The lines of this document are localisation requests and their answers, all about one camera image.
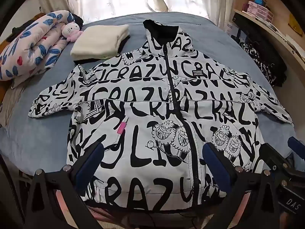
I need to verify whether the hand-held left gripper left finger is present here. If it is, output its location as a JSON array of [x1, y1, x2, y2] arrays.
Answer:
[[31, 142, 105, 229]]

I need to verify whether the black fuzzy item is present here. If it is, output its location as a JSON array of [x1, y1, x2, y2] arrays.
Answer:
[[71, 13, 84, 28]]

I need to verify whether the floral quilt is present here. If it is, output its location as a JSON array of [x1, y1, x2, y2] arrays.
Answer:
[[0, 10, 77, 81]]

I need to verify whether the blue bed sheet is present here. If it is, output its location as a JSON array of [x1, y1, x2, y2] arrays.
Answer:
[[0, 12, 305, 179]]

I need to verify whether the white cardboard box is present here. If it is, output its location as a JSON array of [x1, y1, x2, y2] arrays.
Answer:
[[226, 21, 239, 36]]

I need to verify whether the pink cat plush toy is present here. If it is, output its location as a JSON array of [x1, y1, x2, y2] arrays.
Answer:
[[61, 21, 84, 43]]

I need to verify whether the cream folded fleece garment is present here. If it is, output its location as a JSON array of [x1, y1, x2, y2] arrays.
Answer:
[[71, 24, 130, 61]]

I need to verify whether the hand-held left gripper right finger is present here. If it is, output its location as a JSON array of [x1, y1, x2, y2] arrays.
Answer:
[[202, 142, 279, 229]]

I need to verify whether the black and white printed jacket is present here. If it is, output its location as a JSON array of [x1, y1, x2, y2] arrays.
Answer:
[[28, 19, 294, 211]]

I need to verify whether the stack of pink boxes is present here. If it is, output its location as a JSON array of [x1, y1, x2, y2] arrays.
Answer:
[[246, 0, 274, 24]]

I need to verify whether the wooden shelf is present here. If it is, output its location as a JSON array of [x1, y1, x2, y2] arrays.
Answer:
[[232, 0, 305, 77]]

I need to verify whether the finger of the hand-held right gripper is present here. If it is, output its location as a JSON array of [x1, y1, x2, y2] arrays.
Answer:
[[261, 143, 290, 172], [287, 136, 305, 159]]

